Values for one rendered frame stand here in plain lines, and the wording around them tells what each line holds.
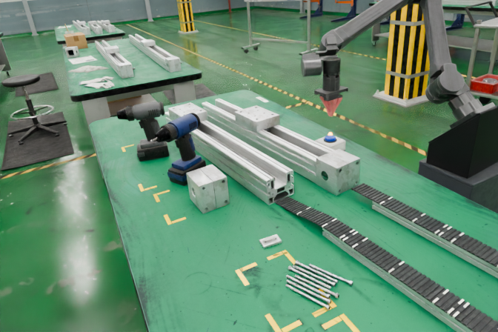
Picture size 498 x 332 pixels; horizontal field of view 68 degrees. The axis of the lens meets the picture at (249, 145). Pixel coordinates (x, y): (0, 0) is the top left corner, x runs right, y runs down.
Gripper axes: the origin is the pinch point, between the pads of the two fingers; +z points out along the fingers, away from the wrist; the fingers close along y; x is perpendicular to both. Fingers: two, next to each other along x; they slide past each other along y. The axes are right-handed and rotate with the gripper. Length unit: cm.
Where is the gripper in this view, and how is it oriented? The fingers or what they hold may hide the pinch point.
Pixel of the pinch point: (330, 113)
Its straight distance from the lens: 133.5
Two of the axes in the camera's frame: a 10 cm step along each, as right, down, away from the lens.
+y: -8.4, 2.8, -4.7
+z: 0.7, 9.0, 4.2
